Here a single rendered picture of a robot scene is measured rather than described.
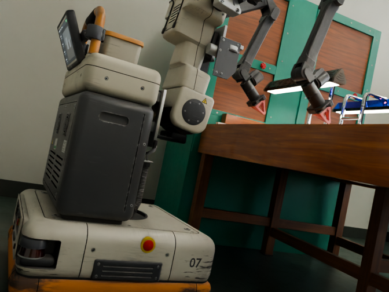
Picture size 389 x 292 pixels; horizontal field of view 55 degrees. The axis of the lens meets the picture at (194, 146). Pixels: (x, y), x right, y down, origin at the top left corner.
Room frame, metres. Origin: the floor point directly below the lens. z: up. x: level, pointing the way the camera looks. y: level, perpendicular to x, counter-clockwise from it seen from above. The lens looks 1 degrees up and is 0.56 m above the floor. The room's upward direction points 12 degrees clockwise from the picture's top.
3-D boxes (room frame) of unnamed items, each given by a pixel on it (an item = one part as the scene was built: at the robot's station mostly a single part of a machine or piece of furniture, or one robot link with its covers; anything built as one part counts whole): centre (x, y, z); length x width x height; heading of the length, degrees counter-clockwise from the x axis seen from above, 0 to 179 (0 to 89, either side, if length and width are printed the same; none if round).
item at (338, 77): (2.09, -0.51, 1.08); 0.62 x 0.08 x 0.07; 22
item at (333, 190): (2.90, -0.52, 0.42); 1.36 x 0.55 x 0.84; 112
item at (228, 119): (2.48, -0.29, 0.83); 0.30 x 0.06 x 0.07; 112
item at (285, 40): (2.90, -0.52, 1.31); 1.36 x 0.55 x 0.95; 112
